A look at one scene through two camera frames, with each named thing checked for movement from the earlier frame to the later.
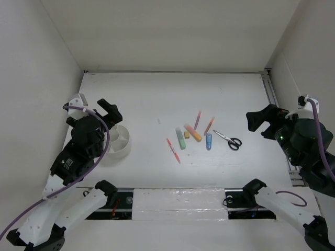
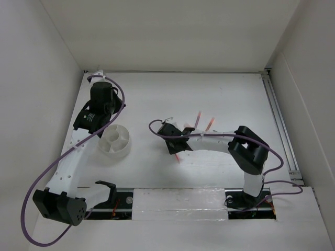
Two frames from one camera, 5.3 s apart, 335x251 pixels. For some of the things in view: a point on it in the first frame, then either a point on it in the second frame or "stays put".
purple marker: [197, 120] stays put
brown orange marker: [209, 126] stays put
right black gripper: [271, 112] → [171, 150]
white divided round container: [119, 143] stays put
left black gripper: [114, 115] → [119, 104]
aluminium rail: [296, 173] stays put
